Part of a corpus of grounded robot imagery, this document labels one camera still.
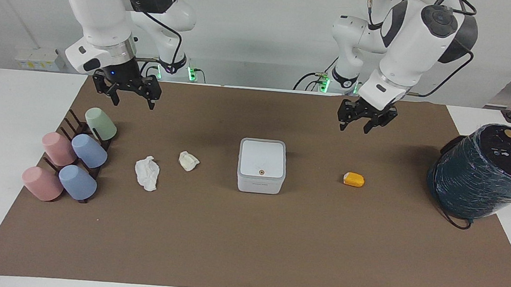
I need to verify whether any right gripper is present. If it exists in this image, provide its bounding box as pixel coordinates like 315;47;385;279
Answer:
90;54;165;111

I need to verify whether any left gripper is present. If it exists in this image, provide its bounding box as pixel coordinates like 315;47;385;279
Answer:
336;96;400;137

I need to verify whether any white square trash bin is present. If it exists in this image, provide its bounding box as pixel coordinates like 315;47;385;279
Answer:
235;137;289;196

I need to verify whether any green plastic cup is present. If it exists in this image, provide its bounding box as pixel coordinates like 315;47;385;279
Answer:
82;106;120;142

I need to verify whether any dark brown cup rack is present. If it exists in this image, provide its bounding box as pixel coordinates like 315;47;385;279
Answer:
39;107;118;206

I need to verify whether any yellow crumpled wrapper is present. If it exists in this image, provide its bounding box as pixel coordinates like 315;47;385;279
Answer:
342;171;366;188

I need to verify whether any blue plastic cup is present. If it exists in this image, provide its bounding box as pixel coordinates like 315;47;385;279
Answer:
56;164;100;203
70;133;110;170

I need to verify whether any large crumpled white tissue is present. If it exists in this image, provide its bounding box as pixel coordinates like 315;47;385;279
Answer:
133;154;162;193

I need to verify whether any pink plastic cup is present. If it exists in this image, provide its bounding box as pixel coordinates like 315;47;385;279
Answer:
40;131;79;169
19;165;66;203

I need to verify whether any small crumpled white tissue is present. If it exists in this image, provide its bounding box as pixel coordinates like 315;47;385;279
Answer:
177;150;201;173

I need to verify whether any black film-wrapped cylinder appliance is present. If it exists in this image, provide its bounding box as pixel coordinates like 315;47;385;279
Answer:
423;118;511;223

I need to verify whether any white wall socket box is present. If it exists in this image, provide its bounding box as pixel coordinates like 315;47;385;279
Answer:
14;46;62;73

